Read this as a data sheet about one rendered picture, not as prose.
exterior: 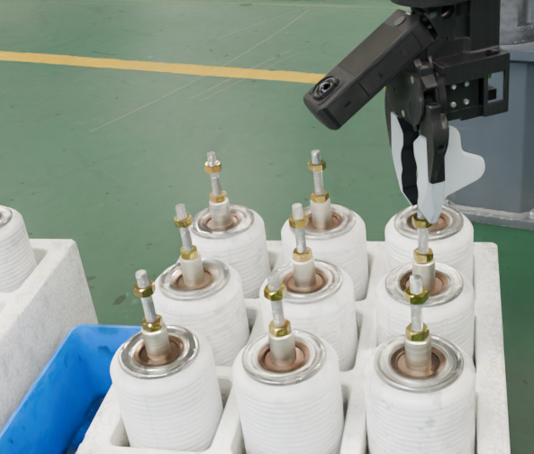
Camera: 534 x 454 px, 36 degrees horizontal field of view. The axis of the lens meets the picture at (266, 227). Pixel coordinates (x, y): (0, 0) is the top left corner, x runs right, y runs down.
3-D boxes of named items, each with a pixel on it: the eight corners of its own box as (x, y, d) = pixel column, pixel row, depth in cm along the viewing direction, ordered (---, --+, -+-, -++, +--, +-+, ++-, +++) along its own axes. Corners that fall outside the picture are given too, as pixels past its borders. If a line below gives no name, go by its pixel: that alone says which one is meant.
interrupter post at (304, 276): (289, 286, 83) (285, 258, 82) (305, 275, 84) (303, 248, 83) (305, 294, 82) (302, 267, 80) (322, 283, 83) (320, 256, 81)
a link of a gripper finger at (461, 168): (495, 220, 73) (489, 120, 69) (434, 236, 72) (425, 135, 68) (477, 209, 76) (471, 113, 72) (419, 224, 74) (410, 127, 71)
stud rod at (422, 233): (423, 267, 80) (421, 200, 76) (430, 271, 79) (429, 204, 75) (416, 272, 79) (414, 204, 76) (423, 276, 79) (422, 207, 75)
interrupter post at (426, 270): (424, 296, 79) (423, 268, 77) (406, 286, 81) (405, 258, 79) (441, 286, 80) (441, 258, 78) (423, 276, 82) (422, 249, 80)
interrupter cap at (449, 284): (424, 320, 76) (424, 313, 75) (369, 287, 81) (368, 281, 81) (480, 286, 79) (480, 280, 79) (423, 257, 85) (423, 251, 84)
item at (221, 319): (174, 391, 98) (146, 265, 89) (252, 374, 99) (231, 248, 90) (183, 448, 90) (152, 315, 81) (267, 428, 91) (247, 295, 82)
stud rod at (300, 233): (297, 270, 82) (289, 205, 78) (303, 267, 83) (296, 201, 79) (303, 274, 82) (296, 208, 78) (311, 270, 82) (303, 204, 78)
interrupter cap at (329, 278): (253, 287, 84) (252, 282, 83) (306, 256, 88) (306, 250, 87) (304, 316, 78) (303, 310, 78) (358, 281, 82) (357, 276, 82)
